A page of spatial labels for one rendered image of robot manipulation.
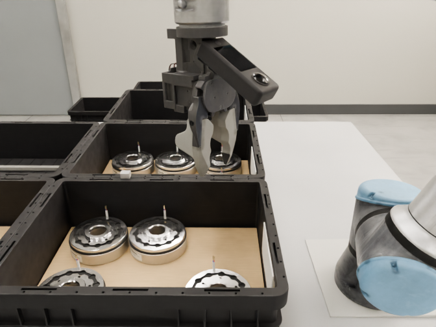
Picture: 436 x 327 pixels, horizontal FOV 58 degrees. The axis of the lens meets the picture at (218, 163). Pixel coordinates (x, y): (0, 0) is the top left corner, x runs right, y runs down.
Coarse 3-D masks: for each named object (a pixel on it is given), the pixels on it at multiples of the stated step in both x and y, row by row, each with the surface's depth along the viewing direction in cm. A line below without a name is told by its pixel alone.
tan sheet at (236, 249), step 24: (192, 240) 74; (216, 240) 74; (240, 240) 74; (72, 264) 68; (120, 264) 68; (144, 264) 68; (168, 264) 68; (192, 264) 68; (216, 264) 68; (240, 264) 68
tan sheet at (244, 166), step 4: (244, 160) 104; (108, 164) 102; (244, 164) 102; (108, 168) 100; (244, 168) 100; (104, 172) 98; (108, 172) 98; (112, 172) 98; (196, 172) 98; (244, 172) 98; (248, 172) 98
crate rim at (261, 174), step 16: (96, 128) 97; (256, 144) 89; (256, 160) 81; (64, 176) 75; (80, 176) 75; (96, 176) 75; (112, 176) 75; (144, 176) 75; (160, 176) 75; (176, 176) 75; (192, 176) 75; (208, 176) 75; (224, 176) 75; (240, 176) 75; (256, 176) 75
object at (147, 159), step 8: (128, 152) 101; (136, 152) 101; (144, 152) 101; (112, 160) 97; (120, 160) 97; (144, 160) 97; (152, 160) 97; (120, 168) 94; (128, 168) 93; (136, 168) 93
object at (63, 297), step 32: (32, 224) 62; (0, 256) 55; (0, 288) 49; (32, 288) 49; (64, 288) 49; (96, 288) 49; (128, 288) 49; (160, 288) 49; (192, 288) 49; (224, 288) 49; (256, 288) 49; (288, 288) 49
